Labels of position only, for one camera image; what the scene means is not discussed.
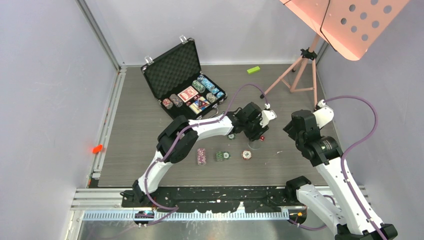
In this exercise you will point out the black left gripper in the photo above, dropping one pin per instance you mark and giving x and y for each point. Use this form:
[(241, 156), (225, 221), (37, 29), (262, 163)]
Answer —
[(260, 130)]

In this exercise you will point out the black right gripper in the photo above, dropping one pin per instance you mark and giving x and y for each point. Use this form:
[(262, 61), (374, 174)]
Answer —
[(289, 129)]

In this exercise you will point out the clear dealer button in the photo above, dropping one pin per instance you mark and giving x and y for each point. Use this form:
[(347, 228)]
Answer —
[(254, 145)]

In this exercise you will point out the red playing card box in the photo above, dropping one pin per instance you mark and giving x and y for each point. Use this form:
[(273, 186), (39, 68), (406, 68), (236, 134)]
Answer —
[(187, 94)]

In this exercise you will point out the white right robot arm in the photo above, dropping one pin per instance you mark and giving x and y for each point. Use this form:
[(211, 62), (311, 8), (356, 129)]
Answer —
[(353, 218)]

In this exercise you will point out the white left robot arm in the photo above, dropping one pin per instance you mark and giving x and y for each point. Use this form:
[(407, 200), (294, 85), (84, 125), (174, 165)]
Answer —
[(177, 140)]

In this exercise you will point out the black poker set case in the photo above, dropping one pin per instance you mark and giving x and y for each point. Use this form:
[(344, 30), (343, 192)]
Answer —
[(172, 72)]

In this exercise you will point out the green 20 chip lone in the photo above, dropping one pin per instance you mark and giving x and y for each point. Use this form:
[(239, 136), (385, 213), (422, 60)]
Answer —
[(231, 136)]

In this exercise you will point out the red 100 chip stack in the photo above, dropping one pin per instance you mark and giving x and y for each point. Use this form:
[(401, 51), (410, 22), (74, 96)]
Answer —
[(246, 155)]

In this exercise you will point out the grey chip row in case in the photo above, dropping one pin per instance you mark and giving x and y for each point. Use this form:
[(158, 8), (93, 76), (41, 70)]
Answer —
[(211, 97)]

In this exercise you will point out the green 20 chip beside stack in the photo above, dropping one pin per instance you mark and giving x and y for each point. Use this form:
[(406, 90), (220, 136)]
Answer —
[(226, 155)]

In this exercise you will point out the green chip stack lying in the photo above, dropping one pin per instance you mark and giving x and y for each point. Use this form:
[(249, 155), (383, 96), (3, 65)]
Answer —
[(219, 156)]

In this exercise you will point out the card deck in case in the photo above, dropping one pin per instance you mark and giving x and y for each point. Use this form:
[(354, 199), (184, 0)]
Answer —
[(199, 105)]

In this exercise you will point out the blue chip row in case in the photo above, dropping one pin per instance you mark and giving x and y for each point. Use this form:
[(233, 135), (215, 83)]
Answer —
[(211, 87)]

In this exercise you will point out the green block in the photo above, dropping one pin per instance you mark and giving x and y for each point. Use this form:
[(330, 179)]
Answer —
[(253, 70)]

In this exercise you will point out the pink tripod stand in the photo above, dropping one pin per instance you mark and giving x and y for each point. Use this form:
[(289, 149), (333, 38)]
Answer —
[(307, 56)]

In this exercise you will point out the purple white chip roll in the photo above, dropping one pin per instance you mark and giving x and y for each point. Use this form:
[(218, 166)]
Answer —
[(201, 156)]

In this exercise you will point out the green chip row in case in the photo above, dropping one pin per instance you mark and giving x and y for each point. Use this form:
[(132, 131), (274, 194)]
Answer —
[(198, 86)]

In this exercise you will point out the blue-orange chip row in case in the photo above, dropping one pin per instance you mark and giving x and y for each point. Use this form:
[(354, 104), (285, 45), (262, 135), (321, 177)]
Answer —
[(176, 100)]

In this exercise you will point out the red chip row in case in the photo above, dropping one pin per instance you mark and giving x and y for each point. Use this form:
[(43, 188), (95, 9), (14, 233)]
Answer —
[(167, 103)]

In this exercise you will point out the pink perforated panel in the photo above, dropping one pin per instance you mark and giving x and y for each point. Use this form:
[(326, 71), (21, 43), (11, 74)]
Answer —
[(348, 26)]

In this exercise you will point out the orange clip on rail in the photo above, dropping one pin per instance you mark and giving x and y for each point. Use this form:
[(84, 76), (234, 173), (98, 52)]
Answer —
[(97, 149)]

